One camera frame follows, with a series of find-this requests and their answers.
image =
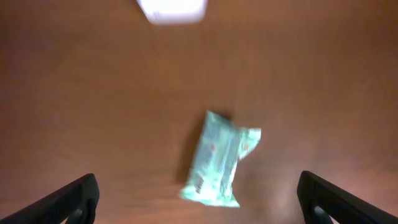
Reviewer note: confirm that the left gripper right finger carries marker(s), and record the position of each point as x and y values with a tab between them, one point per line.
323	202

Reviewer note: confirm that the white barcode scanner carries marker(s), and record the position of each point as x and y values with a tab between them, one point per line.
171	12

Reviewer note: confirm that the mint green wipes packet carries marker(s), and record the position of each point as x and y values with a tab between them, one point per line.
220	147

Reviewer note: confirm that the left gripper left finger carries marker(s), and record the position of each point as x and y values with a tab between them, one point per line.
74	203

